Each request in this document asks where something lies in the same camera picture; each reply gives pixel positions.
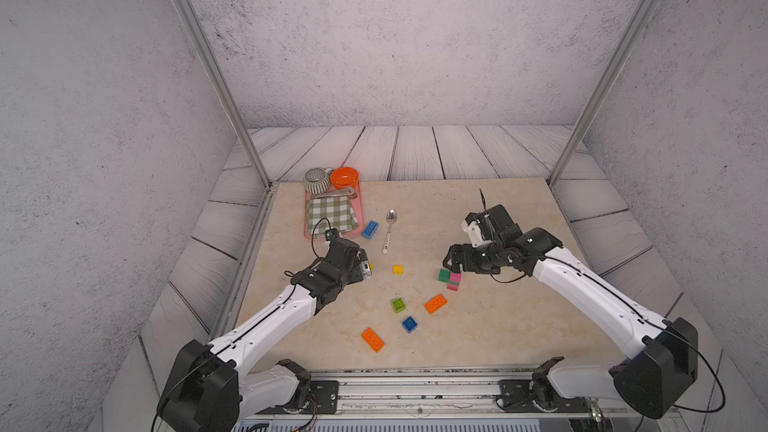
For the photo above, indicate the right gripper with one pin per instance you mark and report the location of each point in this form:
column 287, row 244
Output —
column 464, row 265

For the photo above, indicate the aluminium front rail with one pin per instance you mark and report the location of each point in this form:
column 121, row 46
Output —
column 445, row 400

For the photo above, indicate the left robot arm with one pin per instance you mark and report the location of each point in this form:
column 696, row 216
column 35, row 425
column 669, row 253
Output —
column 211, row 387

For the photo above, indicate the aluminium frame post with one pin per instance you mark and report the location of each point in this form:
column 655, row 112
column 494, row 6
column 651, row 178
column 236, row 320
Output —
column 194, row 29
column 628, row 38

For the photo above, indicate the striped grey mug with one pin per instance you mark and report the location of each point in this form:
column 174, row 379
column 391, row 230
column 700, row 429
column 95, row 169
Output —
column 317, row 180

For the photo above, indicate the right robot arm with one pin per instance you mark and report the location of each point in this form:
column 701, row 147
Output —
column 660, row 357

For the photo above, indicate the green checkered cloth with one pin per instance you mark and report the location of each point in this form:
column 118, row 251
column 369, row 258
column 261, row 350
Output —
column 322, row 214

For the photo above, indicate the left aluminium frame post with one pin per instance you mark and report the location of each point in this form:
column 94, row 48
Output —
column 194, row 29

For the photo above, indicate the right aluminium frame post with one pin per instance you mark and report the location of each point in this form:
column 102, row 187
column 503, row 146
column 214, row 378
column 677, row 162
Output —
column 628, row 38

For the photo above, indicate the orange lego brick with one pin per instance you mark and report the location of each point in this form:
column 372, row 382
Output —
column 373, row 339
column 435, row 304

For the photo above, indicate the orange lego brick front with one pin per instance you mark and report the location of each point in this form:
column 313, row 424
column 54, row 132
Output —
column 373, row 339

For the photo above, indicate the metal utensil on tray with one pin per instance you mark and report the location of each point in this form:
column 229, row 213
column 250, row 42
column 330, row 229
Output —
column 347, row 192

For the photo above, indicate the blue small lego brick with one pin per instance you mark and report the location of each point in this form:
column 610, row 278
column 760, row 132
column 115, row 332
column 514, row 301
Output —
column 409, row 324

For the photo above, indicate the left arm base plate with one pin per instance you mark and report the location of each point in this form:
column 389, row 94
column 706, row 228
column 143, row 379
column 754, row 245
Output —
column 315, row 396

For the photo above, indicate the lime green lego brick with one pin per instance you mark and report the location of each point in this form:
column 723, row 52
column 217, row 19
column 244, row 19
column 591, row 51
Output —
column 398, row 305

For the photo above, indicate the blue long lego brick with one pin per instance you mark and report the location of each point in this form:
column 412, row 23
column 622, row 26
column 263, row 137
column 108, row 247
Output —
column 370, row 229

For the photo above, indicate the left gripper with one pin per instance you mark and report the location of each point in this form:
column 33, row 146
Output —
column 328, row 286

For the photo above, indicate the dark green lego brick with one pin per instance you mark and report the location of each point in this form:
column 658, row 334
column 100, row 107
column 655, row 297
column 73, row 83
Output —
column 444, row 276

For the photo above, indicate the orange bowl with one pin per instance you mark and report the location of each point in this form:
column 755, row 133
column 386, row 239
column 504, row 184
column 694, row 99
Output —
column 344, row 177

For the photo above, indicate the pink tray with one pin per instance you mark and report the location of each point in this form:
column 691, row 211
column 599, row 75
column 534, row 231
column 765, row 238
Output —
column 358, row 207

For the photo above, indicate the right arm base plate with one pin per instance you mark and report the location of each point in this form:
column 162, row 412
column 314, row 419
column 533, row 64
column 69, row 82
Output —
column 530, row 396

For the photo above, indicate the metal spoon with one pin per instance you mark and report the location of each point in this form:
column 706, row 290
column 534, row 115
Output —
column 391, row 218

